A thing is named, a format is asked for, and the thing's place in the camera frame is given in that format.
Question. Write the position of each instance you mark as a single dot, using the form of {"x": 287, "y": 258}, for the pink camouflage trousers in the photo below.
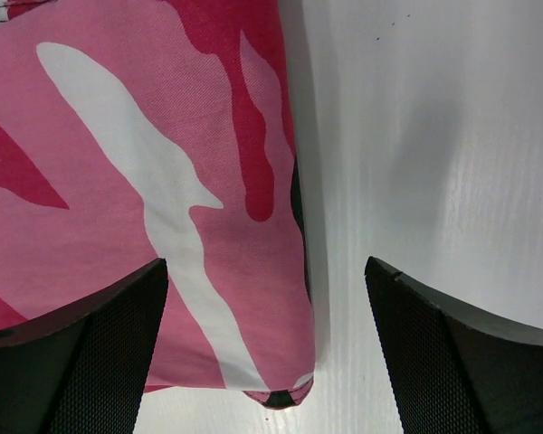
{"x": 135, "y": 130}

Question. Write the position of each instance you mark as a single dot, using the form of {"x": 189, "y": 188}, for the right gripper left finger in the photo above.
{"x": 82, "y": 368}

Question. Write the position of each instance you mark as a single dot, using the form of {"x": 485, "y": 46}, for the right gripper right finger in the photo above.
{"x": 453, "y": 367}

